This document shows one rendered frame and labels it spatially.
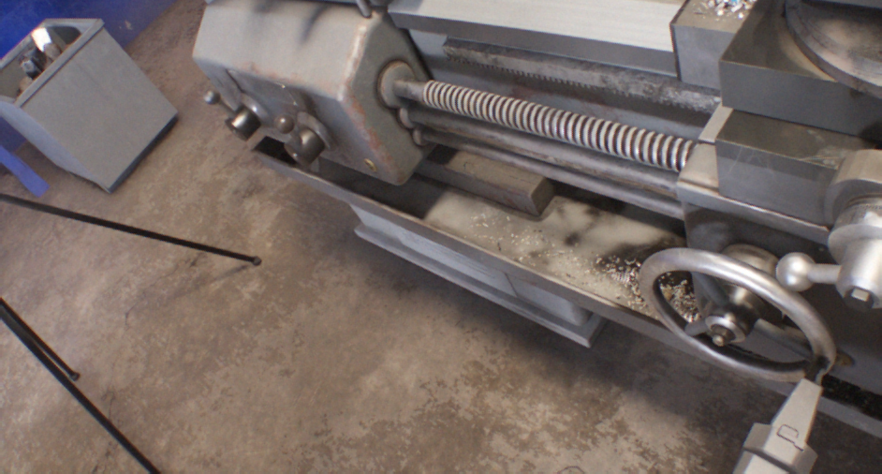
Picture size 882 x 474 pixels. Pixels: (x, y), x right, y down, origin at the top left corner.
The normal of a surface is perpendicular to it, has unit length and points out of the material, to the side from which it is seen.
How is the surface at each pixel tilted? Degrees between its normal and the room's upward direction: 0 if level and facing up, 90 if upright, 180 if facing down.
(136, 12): 90
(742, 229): 90
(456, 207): 0
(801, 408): 7
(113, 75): 90
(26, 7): 90
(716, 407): 0
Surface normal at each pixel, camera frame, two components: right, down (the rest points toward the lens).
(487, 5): -0.65, -0.04
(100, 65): 0.77, 0.22
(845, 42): -0.37, -0.59
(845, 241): -0.58, 0.75
